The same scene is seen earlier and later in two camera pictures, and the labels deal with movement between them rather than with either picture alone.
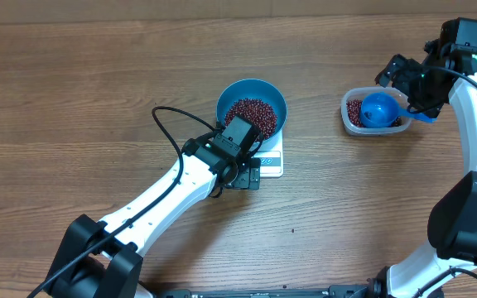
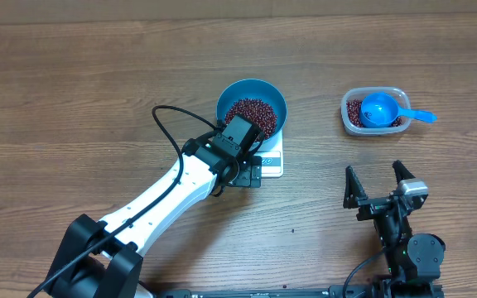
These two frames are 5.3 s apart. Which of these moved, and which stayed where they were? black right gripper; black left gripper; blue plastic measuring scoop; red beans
Moved: black right gripper
Stayed: blue plastic measuring scoop; red beans; black left gripper
